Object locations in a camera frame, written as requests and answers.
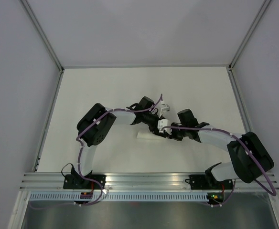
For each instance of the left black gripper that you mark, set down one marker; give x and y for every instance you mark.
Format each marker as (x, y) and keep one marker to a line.
(154, 128)

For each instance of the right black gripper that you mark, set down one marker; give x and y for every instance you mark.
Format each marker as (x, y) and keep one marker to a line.
(173, 136)

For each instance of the white cloth napkin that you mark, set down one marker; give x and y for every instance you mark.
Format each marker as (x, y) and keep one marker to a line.
(147, 135)

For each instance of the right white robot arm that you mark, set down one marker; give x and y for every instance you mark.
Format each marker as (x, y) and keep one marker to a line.
(249, 159)

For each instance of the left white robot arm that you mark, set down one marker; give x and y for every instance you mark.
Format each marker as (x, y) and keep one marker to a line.
(93, 129)

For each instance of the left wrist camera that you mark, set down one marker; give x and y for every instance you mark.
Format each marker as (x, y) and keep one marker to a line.
(164, 108)

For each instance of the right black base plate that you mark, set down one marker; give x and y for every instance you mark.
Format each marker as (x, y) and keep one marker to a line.
(204, 182)

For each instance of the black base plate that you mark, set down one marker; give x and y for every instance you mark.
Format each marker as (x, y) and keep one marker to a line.
(204, 182)
(76, 183)

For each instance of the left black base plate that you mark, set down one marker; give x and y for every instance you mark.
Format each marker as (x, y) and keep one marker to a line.
(76, 183)

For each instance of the aluminium front rail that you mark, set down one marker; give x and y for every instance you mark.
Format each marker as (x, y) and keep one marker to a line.
(171, 182)

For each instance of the right aluminium frame post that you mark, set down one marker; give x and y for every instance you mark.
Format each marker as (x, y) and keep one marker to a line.
(256, 21)

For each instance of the aluminium frame post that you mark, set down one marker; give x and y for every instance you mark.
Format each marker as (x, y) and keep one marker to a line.
(34, 20)
(256, 21)

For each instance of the white slotted cable duct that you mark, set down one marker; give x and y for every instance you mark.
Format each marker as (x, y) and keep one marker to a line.
(122, 196)

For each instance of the left aluminium frame post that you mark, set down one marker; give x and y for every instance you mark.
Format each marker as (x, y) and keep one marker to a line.
(34, 20)

